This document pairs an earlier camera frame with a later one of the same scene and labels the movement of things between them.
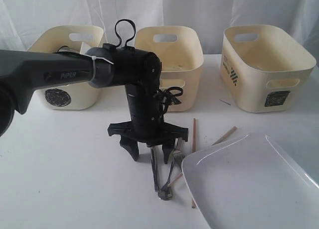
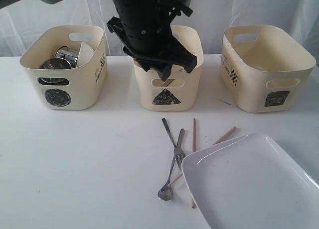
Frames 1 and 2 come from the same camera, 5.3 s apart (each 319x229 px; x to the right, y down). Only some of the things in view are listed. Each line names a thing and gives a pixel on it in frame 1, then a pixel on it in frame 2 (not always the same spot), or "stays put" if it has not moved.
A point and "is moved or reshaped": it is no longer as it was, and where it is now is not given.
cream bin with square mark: (264, 68) stays put
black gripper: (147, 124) → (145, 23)
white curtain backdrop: (210, 12) stays put
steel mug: (67, 49) is moved or reshaped
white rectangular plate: (253, 181) stays put
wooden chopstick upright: (194, 142) stays put
